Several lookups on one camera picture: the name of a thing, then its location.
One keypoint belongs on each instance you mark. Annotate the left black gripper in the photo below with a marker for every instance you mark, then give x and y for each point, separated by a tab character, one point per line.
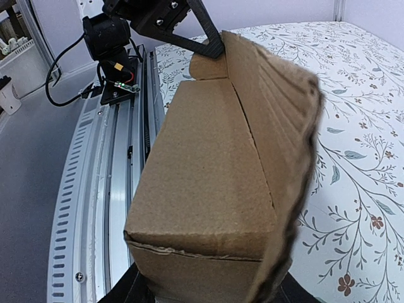
151	15

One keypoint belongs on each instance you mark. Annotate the white background shelf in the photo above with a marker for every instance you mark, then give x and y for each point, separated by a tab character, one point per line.
25	56

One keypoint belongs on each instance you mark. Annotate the brown cardboard box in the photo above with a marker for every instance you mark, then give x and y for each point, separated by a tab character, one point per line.
214	215

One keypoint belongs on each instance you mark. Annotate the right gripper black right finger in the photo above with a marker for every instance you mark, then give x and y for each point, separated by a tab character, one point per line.
290	291

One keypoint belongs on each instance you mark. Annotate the floral patterned table mat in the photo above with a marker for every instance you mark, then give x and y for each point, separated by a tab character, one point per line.
350	245

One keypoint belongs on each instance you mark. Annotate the right aluminium frame post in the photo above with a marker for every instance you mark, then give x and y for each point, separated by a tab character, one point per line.
339	10

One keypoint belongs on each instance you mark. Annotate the aluminium front rail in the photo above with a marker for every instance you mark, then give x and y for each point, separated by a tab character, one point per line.
88	254

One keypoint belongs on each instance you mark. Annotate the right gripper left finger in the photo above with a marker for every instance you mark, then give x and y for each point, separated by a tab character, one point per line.
131	288

